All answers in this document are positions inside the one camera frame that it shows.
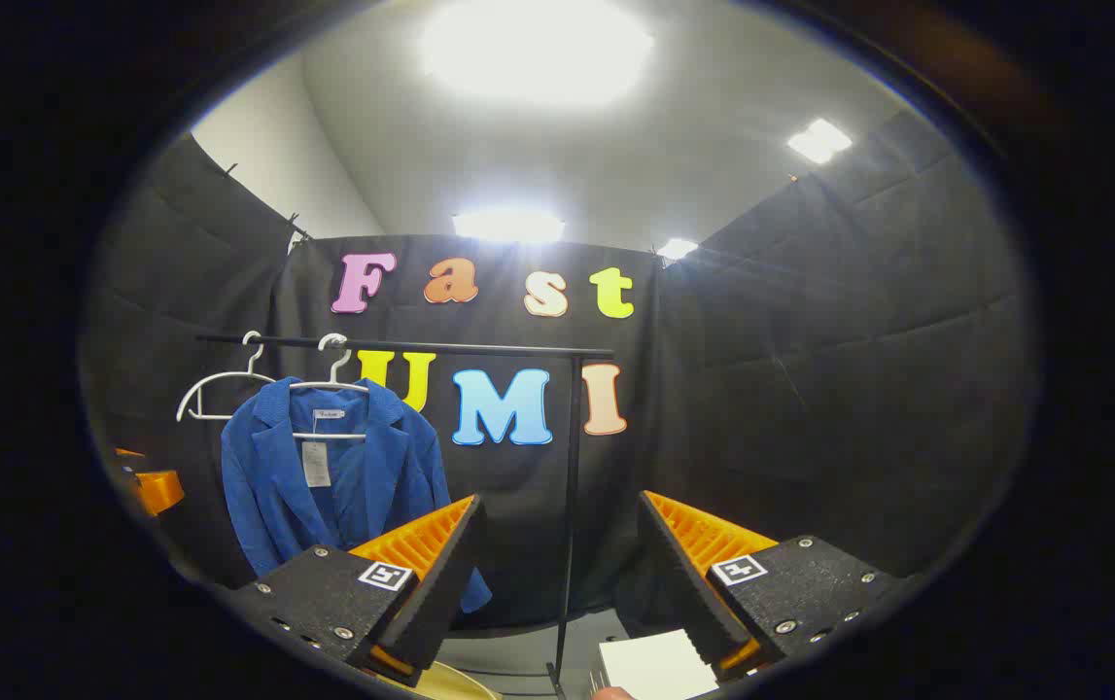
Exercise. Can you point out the black metal clothes rack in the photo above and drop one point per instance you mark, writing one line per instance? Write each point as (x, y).
(479, 348)

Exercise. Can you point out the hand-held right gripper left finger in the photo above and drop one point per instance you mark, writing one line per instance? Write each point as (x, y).
(440, 583)

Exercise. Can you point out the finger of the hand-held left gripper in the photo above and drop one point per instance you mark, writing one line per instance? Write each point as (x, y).
(160, 489)
(129, 455)

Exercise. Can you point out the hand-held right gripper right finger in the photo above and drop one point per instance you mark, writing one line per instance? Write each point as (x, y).
(679, 583)

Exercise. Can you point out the beige laundry hamper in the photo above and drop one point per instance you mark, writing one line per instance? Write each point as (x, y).
(455, 683)

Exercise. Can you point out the large ceiling light panel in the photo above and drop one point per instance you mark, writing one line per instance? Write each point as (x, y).
(538, 49)

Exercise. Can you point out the white plastic clothes hanger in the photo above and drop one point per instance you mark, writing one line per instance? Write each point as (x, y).
(324, 386)
(212, 417)

